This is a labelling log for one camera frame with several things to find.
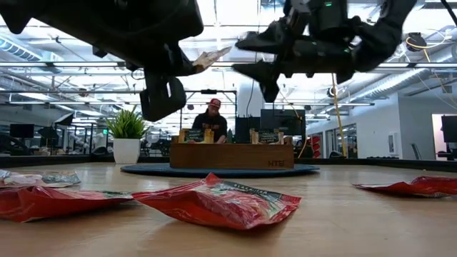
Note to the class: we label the wide black monitor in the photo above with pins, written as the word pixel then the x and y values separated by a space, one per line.
pixel 285 121

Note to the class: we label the silver ceiling duct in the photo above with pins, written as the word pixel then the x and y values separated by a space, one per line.
pixel 392 83

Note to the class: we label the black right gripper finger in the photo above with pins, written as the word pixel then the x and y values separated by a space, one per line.
pixel 267 37
pixel 264 73

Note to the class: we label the black background frame rig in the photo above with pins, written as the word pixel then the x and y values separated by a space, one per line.
pixel 209 91

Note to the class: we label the beige vanilla tea packet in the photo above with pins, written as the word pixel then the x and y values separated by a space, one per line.
pixel 267 136
pixel 53 177
pixel 210 57

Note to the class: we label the round dark blue placemat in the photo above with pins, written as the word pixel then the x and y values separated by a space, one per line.
pixel 160 171

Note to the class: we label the wooden three-compartment tray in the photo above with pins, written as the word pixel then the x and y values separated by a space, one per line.
pixel 228 157

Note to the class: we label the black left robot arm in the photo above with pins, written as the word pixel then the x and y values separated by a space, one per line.
pixel 43 14

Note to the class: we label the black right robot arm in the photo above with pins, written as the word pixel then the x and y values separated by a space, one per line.
pixel 385 28

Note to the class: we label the orange peach tea packet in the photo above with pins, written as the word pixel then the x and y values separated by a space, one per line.
pixel 194 135

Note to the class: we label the red strawberry tea packet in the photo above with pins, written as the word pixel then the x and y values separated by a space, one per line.
pixel 392 188
pixel 214 207
pixel 439 183
pixel 53 205

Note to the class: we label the red cabinet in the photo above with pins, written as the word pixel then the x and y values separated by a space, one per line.
pixel 316 146

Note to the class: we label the black wall screen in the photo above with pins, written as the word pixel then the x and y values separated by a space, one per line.
pixel 450 128

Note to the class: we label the person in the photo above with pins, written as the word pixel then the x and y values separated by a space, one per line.
pixel 210 125

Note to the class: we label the green plant in white pot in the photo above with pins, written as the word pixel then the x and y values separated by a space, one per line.
pixel 126 150

